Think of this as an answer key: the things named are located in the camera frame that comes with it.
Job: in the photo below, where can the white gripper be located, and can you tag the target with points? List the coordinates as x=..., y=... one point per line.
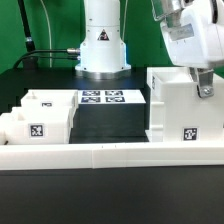
x=193, y=32

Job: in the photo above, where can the white drawer cabinet box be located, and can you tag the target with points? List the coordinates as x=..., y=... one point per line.
x=177, y=113

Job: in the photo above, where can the white front drawer tray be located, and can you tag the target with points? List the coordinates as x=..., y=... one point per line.
x=23, y=126

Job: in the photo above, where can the white drawer tray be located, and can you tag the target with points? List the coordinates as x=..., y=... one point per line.
x=51, y=98
x=23, y=126

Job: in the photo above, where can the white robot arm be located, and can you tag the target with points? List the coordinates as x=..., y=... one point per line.
x=102, y=53

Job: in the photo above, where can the white rear drawer tray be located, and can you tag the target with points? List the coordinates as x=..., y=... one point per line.
x=51, y=98

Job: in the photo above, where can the white U-shaped fence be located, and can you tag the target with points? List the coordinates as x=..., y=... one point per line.
x=112, y=155

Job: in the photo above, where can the white marker sheet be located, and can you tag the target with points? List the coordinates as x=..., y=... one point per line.
x=110, y=97

